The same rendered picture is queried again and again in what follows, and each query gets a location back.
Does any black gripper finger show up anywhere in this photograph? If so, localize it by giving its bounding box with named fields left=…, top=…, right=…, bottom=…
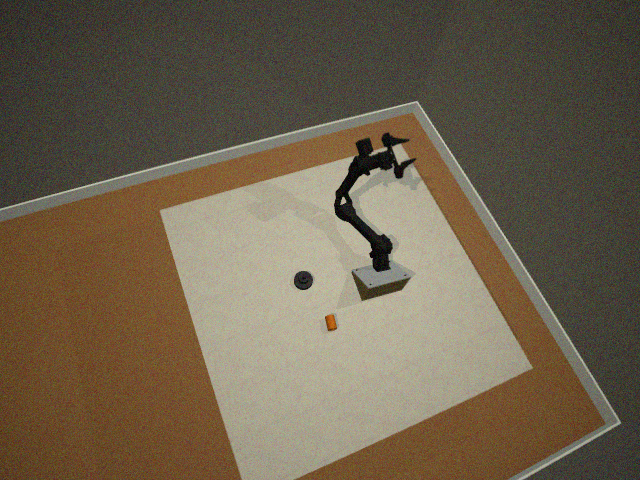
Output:
left=400, top=158, right=417, bottom=174
left=390, top=136, right=409, bottom=146

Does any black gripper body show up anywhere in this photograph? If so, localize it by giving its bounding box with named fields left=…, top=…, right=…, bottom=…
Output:
left=374, top=133, right=404, bottom=179

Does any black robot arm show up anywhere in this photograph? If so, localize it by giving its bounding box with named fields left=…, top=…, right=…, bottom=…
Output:
left=334, top=137, right=393, bottom=272

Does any orange knob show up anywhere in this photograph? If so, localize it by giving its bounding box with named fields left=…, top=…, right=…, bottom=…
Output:
left=325, top=315, right=337, bottom=331

